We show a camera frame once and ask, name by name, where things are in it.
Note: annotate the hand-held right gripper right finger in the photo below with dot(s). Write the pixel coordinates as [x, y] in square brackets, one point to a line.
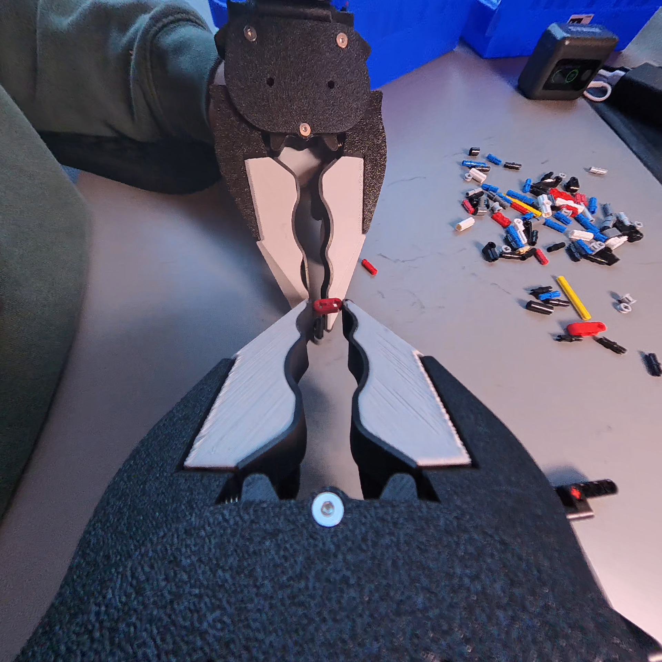
[408, 408]

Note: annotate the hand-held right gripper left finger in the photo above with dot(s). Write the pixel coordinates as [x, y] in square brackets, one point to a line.
[243, 413]

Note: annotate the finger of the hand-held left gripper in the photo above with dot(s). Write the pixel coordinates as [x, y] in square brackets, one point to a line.
[344, 207]
[269, 207]

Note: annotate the red connector pin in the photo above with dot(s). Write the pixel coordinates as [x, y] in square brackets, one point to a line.
[369, 267]

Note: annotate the brick vehicle model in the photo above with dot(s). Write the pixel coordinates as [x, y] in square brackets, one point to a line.
[595, 489]

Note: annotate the person's left forearm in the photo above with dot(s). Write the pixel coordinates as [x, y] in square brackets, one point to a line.
[103, 67]

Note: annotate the grey desk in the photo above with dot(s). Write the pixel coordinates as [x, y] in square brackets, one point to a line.
[465, 413]

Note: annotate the black desk divider strip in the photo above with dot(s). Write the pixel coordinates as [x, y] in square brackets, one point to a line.
[636, 139]

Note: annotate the white tube connector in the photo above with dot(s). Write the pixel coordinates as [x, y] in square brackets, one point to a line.
[464, 224]

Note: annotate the black angle connector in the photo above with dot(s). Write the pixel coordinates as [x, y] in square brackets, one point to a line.
[490, 252]

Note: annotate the black tube connector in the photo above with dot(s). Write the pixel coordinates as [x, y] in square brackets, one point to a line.
[539, 307]

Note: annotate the black and blue pins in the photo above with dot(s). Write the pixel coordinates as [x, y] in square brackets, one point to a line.
[548, 295]

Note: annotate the yellow brick axle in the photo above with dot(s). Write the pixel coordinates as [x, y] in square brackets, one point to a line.
[573, 297]

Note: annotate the pile of small brick pieces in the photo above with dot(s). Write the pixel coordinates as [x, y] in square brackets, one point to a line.
[558, 207]

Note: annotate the small grey brick pieces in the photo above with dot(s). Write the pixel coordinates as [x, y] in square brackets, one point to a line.
[624, 303]

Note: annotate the small black brick piece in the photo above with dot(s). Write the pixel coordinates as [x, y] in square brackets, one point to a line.
[653, 363]

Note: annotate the black power adapter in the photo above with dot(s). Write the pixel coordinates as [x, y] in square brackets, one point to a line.
[641, 88]

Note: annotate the black action camera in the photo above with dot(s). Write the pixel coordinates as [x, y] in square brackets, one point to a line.
[563, 57]

